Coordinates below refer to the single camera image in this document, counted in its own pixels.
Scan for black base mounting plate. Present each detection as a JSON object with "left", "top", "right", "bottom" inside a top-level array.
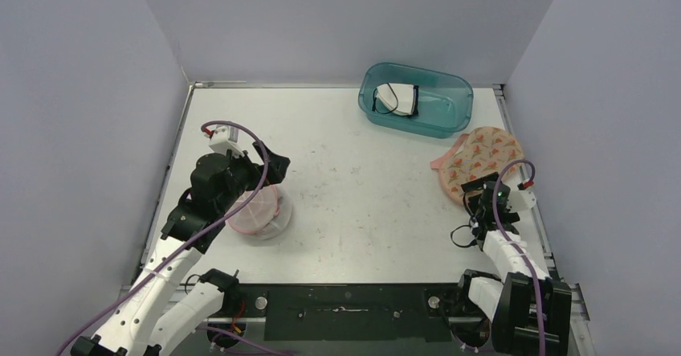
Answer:
[{"left": 208, "top": 284, "right": 491, "bottom": 345}]

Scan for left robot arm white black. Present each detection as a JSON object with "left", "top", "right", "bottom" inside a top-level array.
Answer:
[{"left": 67, "top": 140, "right": 291, "bottom": 355}]

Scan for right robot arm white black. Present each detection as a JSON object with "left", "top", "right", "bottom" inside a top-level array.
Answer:
[{"left": 454, "top": 173, "right": 572, "bottom": 355}]

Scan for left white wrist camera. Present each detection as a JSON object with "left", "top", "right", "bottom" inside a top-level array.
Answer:
[{"left": 208, "top": 133, "right": 245, "bottom": 158}]

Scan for pink round mesh laundry bag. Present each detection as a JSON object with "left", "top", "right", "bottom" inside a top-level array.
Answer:
[{"left": 227, "top": 185, "right": 293, "bottom": 240}]

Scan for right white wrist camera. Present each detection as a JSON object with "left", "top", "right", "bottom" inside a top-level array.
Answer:
[{"left": 507, "top": 190, "right": 537, "bottom": 212}]

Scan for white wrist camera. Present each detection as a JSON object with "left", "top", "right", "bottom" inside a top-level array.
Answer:
[
  {"left": 208, "top": 133, "right": 245, "bottom": 158},
  {"left": 507, "top": 190, "right": 537, "bottom": 212}
]

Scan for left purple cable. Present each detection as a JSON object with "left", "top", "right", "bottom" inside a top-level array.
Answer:
[{"left": 55, "top": 121, "right": 271, "bottom": 356}]

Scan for teal plastic bin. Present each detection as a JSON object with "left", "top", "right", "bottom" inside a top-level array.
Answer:
[{"left": 358, "top": 62, "right": 474, "bottom": 139}]

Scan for white bra black straps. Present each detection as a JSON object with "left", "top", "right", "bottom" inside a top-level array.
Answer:
[{"left": 371, "top": 82, "right": 421, "bottom": 117}]

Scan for floral mesh laundry bag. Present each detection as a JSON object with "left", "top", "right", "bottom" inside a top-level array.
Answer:
[{"left": 430, "top": 126, "right": 524, "bottom": 206}]

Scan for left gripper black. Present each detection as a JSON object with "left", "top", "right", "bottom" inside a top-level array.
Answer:
[{"left": 218, "top": 141, "right": 289, "bottom": 213}]

